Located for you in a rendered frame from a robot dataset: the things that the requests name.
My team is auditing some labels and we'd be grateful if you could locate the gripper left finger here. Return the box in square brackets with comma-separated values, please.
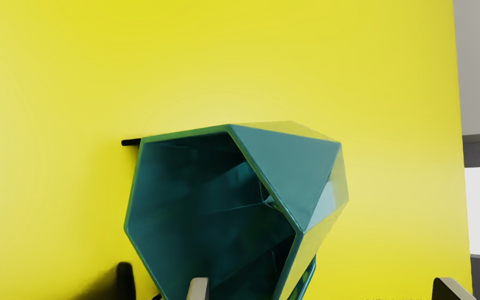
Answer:
[187, 277, 210, 300]

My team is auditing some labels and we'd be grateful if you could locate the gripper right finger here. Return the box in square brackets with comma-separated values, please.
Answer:
[432, 277, 476, 300]

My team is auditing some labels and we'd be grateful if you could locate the teal faceted mug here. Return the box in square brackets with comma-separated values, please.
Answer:
[123, 121, 350, 300]

